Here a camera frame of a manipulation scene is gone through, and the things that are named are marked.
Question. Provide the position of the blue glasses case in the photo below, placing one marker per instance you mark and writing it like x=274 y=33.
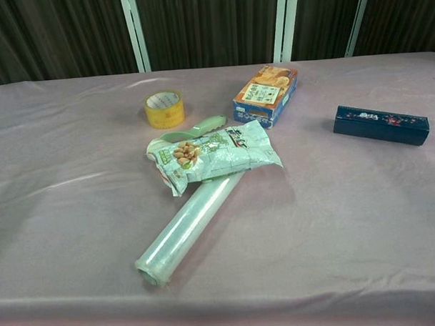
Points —
x=377 y=129

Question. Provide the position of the peanut snack bag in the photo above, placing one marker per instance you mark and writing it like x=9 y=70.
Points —
x=221 y=159

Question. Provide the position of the green lint roller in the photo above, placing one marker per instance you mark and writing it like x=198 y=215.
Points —
x=209 y=125

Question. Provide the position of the yellow packing tape roll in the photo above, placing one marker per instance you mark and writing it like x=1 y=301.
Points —
x=166 y=118

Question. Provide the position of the clear cling film roll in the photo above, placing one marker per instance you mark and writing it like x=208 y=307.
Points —
x=184 y=228

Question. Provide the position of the orange and blue snack box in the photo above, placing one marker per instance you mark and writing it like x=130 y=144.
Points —
x=265 y=93

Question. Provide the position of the dark pleated screen panel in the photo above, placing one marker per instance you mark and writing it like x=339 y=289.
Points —
x=405 y=17
x=323 y=20
x=56 y=36
x=209 y=27

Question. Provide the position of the pink tablecloth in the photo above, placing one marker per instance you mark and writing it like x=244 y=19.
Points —
x=62 y=211

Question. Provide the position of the white screen frame post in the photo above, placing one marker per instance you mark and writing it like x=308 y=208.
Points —
x=284 y=24
x=357 y=22
x=136 y=33

